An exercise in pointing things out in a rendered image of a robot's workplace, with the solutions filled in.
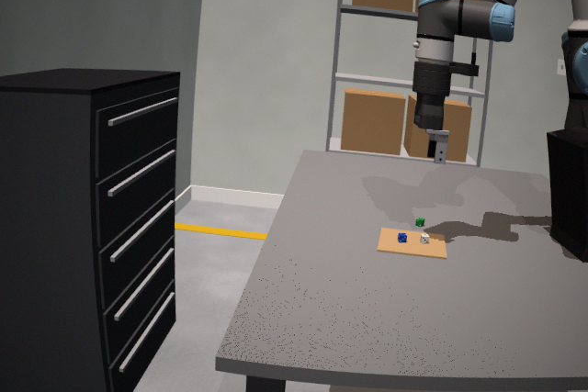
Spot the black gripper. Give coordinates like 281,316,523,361
413,39,479,164

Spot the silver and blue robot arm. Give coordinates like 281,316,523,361
416,0,588,141

